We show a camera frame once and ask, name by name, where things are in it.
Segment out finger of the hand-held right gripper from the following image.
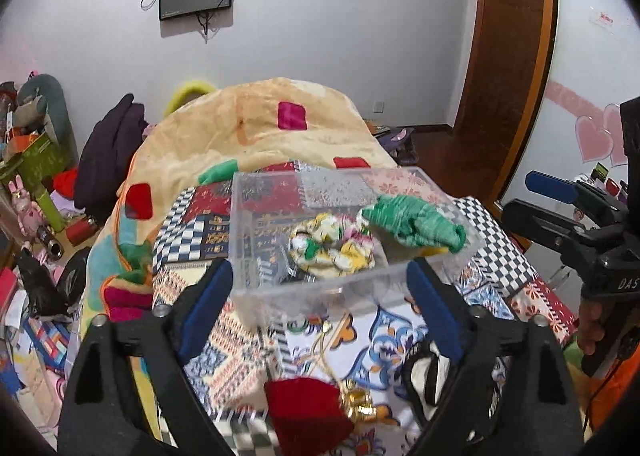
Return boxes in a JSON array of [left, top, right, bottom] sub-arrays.
[[501, 197, 608, 269], [524, 171, 628, 224]]

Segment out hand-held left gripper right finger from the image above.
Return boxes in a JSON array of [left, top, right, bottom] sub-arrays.
[[406, 257, 586, 456]]

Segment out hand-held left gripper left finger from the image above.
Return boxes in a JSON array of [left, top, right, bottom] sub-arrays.
[[57, 258, 236, 456]]

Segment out clear plastic box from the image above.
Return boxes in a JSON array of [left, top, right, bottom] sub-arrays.
[[230, 166, 487, 327]]

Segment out green knitted cloth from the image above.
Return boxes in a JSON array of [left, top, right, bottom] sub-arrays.
[[361, 194, 468, 255]]

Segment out yellow white floral scrunchie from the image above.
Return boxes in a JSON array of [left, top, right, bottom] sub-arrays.
[[288, 213, 377, 279]]

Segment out red knitted cloth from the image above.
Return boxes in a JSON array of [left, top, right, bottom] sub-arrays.
[[263, 377, 355, 456]]

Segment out person's right hand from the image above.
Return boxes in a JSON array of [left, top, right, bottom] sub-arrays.
[[576, 298, 615, 358]]

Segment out patchwork bed sheet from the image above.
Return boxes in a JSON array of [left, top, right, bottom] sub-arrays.
[[149, 161, 582, 456]]

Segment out black and white pouch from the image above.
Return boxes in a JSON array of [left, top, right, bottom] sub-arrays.
[[400, 340, 497, 438]]

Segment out brown wooden door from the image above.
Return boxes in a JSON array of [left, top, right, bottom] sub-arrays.
[[451, 0, 559, 203]]

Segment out red thermos bottle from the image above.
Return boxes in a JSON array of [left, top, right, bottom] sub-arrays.
[[65, 216, 99, 246]]

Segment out black plastic bag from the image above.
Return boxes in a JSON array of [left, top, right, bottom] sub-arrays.
[[14, 246, 92, 317]]

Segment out dark purple bag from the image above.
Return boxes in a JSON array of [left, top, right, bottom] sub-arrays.
[[375, 126, 417, 164]]

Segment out beige patterned fleece blanket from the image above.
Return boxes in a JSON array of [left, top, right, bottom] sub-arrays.
[[81, 78, 397, 329]]

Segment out dark purple jacket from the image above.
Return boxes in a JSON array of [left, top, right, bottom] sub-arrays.
[[75, 93, 151, 223]]

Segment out green tube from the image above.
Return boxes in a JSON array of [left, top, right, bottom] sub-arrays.
[[32, 186, 67, 233]]

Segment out pink bunny toy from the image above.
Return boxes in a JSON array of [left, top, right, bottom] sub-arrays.
[[7, 174, 47, 239]]

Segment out yellow green plush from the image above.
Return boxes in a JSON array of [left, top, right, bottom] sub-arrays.
[[163, 80, 219, 117]]

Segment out green cardboard box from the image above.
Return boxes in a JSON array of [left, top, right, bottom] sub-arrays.
[[0, 131, 69, 187]]

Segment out pink heart wall stickers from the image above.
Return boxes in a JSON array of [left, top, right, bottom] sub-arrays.
[[544, 80, 627, 165]]

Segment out gold ornament with cord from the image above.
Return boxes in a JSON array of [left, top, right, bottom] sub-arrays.
[[310, 313, 379, 423]]

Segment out black monitor cable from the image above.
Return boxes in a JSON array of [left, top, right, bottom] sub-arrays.
[[196, 10, 222, 44]]

